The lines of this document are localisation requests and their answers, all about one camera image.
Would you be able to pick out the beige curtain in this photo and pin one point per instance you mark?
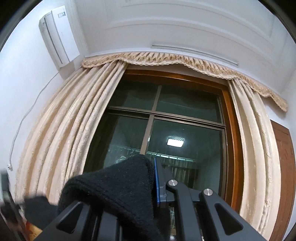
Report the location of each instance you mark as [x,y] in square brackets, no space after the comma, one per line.
[58,144]
[261,162]

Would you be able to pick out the right beige curtain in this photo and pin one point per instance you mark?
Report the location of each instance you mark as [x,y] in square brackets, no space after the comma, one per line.
[261,162]

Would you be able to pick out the left beige curtain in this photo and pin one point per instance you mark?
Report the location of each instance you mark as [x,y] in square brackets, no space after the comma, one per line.
[58,144]

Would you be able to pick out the white air conditioner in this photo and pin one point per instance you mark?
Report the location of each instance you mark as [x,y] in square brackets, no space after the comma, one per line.
[58,37]

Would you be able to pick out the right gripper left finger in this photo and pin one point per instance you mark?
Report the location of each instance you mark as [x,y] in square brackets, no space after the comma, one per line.
[80,221]

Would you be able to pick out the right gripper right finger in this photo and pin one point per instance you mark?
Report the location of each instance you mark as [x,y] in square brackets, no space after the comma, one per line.
[199,215]

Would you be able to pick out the beige curtain valance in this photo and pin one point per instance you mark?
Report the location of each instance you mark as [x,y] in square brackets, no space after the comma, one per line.
[202,66]

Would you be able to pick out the black knit sweater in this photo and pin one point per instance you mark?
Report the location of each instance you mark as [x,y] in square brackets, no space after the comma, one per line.
[125,189]

